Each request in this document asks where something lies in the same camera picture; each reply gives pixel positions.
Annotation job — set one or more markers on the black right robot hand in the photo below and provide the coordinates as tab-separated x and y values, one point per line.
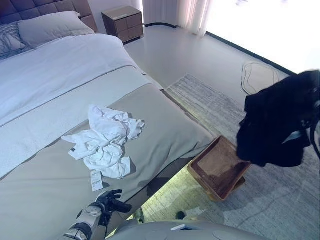
312	85

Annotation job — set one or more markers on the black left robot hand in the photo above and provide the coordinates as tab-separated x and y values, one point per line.
112	205

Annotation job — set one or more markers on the black garment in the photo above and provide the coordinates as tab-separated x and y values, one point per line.
272	120

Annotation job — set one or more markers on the white t-shirt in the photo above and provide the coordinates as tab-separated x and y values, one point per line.
107	135

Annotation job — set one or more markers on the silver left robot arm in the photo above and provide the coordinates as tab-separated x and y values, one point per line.
87	220

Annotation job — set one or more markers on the brown wicker basket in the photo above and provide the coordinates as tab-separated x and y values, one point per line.
217	170

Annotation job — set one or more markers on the silver left robot leg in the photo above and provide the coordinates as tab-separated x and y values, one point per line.
139	216

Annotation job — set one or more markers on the grey robot torso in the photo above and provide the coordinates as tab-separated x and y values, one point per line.
162	232

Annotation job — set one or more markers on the grey streaked rug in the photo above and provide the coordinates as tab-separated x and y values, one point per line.
225	105

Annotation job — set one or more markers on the sheer white curtain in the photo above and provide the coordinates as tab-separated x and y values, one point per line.
185	15

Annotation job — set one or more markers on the white duvet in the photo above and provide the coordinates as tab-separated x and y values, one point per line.
62	65

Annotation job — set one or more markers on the brown wooden nightstand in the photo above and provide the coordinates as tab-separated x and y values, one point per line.
125	22

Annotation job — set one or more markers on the plain beige pillow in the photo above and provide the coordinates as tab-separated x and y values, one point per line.
52	27

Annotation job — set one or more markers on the grey patterned pillow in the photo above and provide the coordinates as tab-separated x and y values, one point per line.
10	37

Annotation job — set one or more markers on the brown tufted headboard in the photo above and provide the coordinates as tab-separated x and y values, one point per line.
85	7

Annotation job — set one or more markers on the tan upholstered bed frame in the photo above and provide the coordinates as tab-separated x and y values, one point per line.
160	180

